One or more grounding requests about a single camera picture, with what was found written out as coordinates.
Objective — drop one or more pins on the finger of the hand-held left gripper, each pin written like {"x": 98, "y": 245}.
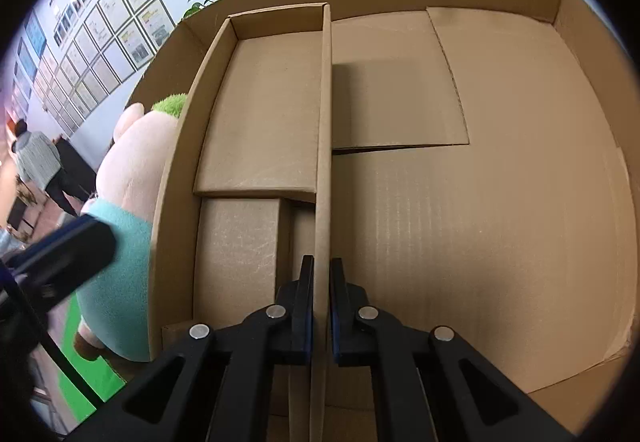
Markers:
{"x": 75, "y": 252}

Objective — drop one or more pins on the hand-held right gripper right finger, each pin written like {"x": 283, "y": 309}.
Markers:
{"x": 336, "y": 322}

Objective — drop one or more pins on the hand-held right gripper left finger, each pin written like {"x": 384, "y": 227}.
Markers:
{"x": 306, "y": 322}

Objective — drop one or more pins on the large cardboard box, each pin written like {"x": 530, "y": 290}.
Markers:
{"x": 450, "y": 222}

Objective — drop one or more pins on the small cardboard box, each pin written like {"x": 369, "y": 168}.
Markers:
{"x": 270, "y": 111}

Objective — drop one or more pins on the pink plush pig toy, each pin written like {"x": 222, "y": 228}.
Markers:
{"x": 130, "y": 161}

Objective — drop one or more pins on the wall of framed certificates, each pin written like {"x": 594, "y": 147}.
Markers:
{"x": 110, "y": 41}

